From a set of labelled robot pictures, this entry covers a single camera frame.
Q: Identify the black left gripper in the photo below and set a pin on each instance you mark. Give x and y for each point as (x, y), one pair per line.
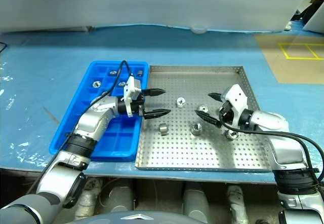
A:
(138, 103)

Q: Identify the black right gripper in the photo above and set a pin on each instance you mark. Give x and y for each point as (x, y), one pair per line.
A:
(227, 113)

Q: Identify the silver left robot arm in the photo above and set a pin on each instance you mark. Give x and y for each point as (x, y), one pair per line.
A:
(93, 122)

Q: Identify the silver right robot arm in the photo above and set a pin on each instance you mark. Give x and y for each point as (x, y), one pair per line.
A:
(268, 121)

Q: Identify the blue compartment tray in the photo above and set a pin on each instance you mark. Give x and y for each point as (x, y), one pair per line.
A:
(119, 143)

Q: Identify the perforated metal tray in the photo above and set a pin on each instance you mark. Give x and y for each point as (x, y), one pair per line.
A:
(177, 153)

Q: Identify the white tape roll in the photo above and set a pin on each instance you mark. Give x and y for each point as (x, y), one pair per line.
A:
(198, 30)

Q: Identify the grey rounded cylinder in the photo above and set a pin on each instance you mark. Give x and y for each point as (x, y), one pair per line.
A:
(195, 201)
(121, 198)

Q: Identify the white wrapped pipe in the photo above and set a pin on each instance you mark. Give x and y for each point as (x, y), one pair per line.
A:
(236, 203)
(88, 196)

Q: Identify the white foam backdrop board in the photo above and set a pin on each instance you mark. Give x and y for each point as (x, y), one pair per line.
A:
(152, 1)

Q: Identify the grey robot torso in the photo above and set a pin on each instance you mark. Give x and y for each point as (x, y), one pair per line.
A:
(126, 217)

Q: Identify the white leaning panel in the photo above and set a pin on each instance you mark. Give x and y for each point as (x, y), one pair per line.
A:
(316, 22)

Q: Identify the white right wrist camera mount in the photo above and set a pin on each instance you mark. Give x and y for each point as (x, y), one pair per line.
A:
(238, 97)

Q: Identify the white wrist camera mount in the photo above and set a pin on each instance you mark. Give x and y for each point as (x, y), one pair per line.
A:
(238, 97)
(129, 87)

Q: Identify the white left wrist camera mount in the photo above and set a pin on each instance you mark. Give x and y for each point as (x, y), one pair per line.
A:
(129, 87)

